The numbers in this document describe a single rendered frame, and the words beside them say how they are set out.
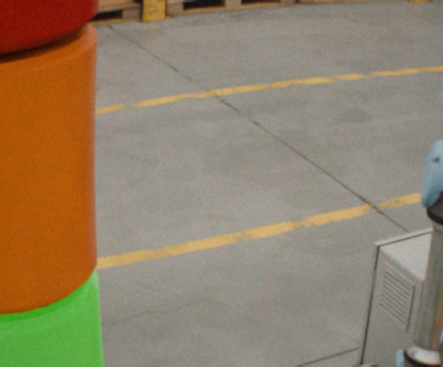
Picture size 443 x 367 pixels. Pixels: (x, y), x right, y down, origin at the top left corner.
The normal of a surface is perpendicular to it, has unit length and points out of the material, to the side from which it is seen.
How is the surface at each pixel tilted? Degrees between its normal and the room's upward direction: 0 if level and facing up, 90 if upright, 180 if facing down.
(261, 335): 0
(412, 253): 0
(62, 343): 90
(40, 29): 90
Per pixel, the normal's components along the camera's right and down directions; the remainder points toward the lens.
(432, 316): -0.51, 0.33
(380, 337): -0.89, 0.16
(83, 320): 0.91, 0.20
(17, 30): 0.58, 0.35
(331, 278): 0.04, -0.91
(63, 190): 0.77, 0.29
